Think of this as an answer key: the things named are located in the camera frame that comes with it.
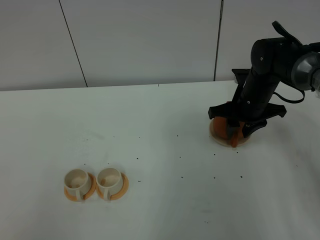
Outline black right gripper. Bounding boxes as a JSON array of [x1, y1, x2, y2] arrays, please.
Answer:
[[208, 69, 286, 138]]

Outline brown clay teapot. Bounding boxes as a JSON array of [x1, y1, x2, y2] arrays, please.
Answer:
[[213, 116, 244, 148]]

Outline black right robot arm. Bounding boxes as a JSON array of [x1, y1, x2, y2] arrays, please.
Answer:
[[208, 38, 320, 138]]

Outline beige round teapot coaster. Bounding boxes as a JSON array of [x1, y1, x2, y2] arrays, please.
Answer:
[[209, 120, 251, 148]]

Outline right white teacup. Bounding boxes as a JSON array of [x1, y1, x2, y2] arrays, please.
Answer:
[[96, 167, 124, 201]]

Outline white teacup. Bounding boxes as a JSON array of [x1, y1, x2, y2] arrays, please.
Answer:
[[64, 169, 91, 202], [96, 167, 124, 201]]

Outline right orange saucer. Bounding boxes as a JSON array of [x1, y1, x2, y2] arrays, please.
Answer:
[[96, 172, 129, 201]]

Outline orange saucer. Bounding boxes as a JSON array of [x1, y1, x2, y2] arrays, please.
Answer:
[[96, 172, 129, 201], [64, 172, 97, 202]]

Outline left orange saucer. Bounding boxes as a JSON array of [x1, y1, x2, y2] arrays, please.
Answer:
[[64, 172, 97, 202]]

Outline left white teacup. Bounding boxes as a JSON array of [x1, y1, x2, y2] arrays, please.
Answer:
[[64, 169, 91, 202]]

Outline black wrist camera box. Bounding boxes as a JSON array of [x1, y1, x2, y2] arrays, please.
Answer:
[[231, 68, 250, 84]]

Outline black camera cable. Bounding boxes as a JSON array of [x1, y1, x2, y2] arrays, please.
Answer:
[[271, 21, 320, 104]]

